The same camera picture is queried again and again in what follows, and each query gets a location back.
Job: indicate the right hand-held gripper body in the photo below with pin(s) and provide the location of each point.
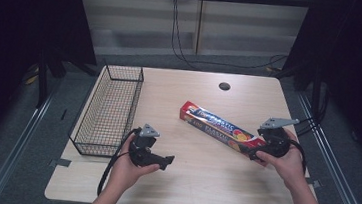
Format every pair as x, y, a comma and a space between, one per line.
276, 139

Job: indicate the person's left hand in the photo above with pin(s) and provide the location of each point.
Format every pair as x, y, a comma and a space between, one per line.
127, 172

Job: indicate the person's right hand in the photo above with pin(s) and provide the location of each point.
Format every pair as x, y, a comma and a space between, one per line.
285, 165

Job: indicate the black curtain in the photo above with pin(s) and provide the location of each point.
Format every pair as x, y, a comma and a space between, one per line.
18, 32
356, 65

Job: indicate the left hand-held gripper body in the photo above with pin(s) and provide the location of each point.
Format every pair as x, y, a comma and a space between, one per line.
143, 145

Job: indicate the aluminium floor rail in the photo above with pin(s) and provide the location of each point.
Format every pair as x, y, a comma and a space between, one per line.
336, 170
13, 152

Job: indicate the red plastic wrap box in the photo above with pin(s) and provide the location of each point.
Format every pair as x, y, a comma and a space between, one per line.
220, 127

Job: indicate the grey tape piece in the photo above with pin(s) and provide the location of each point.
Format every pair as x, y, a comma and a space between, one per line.
314, 183
61, 162

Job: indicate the black metal stand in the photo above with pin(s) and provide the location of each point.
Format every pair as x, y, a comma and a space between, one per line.
46, 75

